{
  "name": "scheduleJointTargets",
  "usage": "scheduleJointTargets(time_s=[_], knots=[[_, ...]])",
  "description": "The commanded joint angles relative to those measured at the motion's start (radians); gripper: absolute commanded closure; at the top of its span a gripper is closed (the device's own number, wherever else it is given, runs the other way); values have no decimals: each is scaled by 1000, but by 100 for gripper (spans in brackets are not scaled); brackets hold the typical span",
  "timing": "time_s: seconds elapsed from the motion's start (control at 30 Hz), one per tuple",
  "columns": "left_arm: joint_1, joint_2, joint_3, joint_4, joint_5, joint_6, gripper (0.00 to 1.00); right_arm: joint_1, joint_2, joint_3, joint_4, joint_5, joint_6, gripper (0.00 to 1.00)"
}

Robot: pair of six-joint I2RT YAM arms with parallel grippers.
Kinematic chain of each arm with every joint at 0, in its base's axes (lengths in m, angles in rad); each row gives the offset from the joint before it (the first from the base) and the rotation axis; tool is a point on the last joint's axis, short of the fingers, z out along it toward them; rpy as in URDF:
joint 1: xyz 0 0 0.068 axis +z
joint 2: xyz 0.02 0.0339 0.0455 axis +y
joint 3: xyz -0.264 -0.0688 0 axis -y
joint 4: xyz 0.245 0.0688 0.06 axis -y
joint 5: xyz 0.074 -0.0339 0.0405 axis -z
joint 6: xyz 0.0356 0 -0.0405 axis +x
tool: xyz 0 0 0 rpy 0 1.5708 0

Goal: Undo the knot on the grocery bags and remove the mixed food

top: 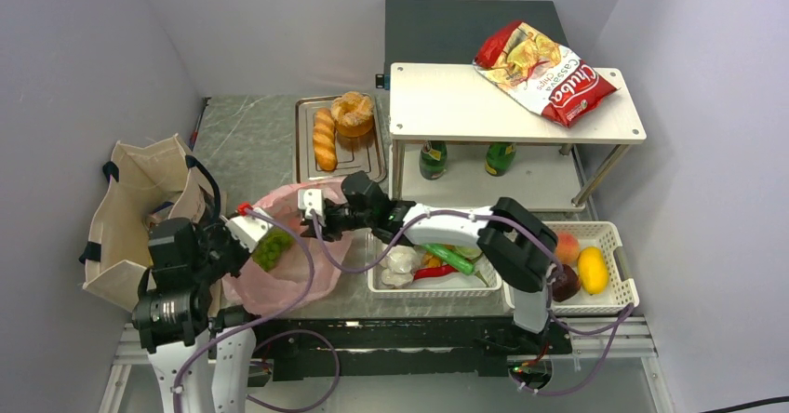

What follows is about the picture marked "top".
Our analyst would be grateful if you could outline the pink plastic grocery bag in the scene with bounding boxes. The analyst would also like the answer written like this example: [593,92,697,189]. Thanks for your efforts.
[221,178,345,316]

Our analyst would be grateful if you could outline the clear dumplings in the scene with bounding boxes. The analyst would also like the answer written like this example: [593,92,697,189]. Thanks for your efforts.
[379,246,421,289]

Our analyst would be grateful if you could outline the orange breaded food piece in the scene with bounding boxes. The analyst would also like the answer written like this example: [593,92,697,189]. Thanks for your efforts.
[330,91,374,138]

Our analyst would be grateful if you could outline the dark red apple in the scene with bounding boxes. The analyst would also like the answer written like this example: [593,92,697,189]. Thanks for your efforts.
[551,264,582,302]

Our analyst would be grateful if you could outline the green cabbage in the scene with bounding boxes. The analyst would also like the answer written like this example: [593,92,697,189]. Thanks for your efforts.
[452,246,483,262]

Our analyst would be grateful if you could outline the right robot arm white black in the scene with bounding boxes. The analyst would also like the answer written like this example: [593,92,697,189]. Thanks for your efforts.
[298,172,561,353]

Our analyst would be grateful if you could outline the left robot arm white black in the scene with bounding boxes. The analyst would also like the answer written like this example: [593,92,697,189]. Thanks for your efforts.
[132,218,268,412]

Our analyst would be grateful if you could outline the green grapes bunch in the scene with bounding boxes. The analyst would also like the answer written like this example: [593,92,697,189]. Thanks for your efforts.
[250,228,295,272]

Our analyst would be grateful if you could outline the metal baking tray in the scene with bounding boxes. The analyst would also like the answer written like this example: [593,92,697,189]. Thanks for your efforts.
[293,95,387,183]

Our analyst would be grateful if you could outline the bread loaf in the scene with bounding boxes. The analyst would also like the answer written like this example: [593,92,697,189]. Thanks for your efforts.
[313,108,338,172]

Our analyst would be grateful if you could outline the orange habanero pepper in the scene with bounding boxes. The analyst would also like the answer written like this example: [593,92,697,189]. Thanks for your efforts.
[421,252,443,269]

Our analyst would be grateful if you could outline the red chili pepper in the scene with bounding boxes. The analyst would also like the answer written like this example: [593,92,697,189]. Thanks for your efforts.
[413,265,458,281]

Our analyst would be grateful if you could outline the beige canvas tote bag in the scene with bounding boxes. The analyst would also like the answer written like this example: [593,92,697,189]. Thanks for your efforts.
[79,135,227,312]

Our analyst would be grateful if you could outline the left green glass bottle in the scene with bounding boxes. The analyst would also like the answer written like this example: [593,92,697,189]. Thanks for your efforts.
[419,140,448,180]

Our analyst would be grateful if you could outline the green glass bottle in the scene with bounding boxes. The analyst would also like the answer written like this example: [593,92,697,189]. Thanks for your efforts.
[419,140,448,180]
[485,142,516,177]

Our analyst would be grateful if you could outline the white two-tier shelf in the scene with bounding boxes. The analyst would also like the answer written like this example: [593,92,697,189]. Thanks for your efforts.
[389,62,647,212]

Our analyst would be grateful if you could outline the left white plastic basket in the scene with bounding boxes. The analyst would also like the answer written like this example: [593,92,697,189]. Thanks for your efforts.
[366,246,503,299]

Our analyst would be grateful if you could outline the white plastic basket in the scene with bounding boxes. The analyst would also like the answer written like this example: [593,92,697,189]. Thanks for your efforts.
[500,220,641,316]
[366,246,503,299]

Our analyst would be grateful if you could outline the right green glass bottle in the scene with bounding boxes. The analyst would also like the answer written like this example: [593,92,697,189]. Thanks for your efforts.
[485,142,516,177]

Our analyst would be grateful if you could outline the dark grey back panel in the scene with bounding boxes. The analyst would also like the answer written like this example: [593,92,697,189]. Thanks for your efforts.
[375,0,568,90]

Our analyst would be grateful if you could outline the peach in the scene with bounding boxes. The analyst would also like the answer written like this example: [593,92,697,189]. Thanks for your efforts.
[555,232,581,266]

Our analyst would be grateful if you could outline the red cassava chips bag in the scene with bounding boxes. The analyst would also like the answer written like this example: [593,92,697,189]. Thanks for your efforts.
[473,20,617,128]

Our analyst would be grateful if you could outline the yellow mango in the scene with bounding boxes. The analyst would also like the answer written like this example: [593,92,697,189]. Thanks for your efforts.
[577,246,609,295]

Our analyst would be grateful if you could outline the right white plastic basket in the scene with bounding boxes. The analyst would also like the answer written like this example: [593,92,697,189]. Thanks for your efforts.
[500,220,641,316]

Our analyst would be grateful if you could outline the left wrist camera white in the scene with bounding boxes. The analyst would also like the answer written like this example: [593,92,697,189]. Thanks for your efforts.
[225,207,274,253]

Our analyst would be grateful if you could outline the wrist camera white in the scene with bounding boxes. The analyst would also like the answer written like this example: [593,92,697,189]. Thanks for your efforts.
[225,207,274,253]
[298,188,325,222]

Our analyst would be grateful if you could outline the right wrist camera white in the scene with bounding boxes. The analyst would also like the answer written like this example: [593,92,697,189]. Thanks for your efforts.
[298,188,325,222]

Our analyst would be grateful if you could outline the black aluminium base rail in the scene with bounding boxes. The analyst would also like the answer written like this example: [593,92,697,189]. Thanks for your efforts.
[111,316,655,381]

